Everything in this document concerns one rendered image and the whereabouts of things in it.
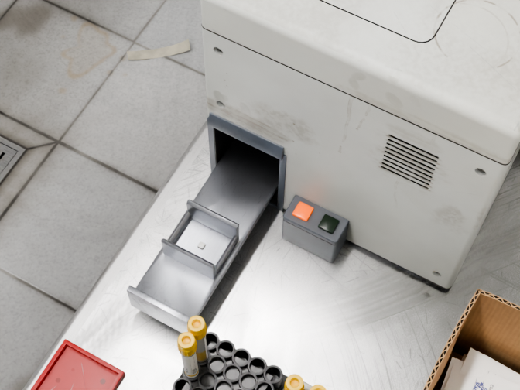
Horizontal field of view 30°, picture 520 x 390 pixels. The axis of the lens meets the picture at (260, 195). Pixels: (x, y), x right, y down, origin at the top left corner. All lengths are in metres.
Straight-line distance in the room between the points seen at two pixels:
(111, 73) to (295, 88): 1.40
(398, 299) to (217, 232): 0.19
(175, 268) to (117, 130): 1.18
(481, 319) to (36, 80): 1.50
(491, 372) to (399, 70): 0.31
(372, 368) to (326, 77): 0.31
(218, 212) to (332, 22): 0.28
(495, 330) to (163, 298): 0.31
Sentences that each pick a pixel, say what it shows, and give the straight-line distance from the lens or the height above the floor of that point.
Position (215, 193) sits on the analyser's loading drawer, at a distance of 0.97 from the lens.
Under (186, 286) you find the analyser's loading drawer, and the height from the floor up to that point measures 0.92.
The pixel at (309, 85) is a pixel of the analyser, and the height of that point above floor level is 1.12.
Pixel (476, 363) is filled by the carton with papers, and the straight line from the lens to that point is 0.90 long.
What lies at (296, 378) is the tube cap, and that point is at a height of 0.99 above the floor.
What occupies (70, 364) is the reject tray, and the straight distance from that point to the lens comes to 0.96.
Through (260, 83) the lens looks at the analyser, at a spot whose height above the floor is 1.09.
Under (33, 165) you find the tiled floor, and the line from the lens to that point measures 2.09.
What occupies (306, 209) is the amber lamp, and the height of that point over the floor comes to 0.93.
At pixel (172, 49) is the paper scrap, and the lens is 2.20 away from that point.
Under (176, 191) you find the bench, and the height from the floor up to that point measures 0.87.
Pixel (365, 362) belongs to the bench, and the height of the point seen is 0.88.
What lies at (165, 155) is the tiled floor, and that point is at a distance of 2.06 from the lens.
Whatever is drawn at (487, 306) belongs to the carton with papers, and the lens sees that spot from 0.85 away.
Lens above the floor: 1.77
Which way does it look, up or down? 62 degrees down
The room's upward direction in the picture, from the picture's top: 1 degrees clockwise
